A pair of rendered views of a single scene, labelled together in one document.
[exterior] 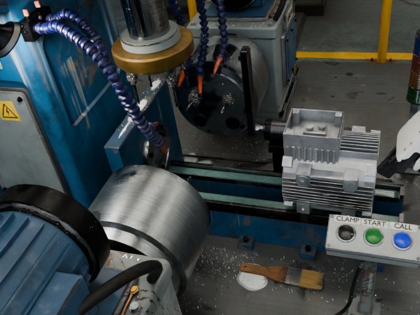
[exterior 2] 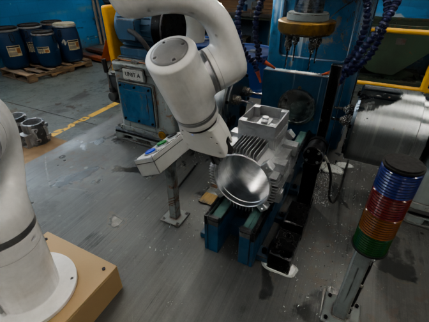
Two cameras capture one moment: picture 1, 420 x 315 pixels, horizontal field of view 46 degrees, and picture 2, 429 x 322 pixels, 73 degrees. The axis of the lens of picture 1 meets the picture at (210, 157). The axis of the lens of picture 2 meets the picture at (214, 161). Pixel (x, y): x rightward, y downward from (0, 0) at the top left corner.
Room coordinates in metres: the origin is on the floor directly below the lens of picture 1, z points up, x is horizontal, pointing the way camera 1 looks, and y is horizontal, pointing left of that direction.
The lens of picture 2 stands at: (0.79, -0.96, 1.46)
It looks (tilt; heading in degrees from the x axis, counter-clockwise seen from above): 33 degrees down; 94
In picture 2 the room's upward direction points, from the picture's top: straight up
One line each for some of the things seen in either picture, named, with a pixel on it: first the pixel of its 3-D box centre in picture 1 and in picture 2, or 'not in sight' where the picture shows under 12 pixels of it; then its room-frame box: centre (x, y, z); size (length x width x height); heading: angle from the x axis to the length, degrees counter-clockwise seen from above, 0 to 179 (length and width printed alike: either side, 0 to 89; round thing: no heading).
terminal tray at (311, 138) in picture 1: (314, 135); (263, 126); (0.87, -0.24, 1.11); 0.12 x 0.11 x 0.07; 66
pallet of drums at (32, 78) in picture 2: not in sight; (43, 48); (-2.48, 3.99, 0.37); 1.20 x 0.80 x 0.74; 63
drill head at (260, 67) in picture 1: (225, 79); (392, 129); (1.30, -0.09, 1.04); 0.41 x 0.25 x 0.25; 156
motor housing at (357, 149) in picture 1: (331, 169); (255, 163); (0.86, -0.28, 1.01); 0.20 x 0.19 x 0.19; 66
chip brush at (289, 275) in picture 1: (281, 274); (218, 186); (0.75, -0.12, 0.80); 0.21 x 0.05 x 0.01; 66
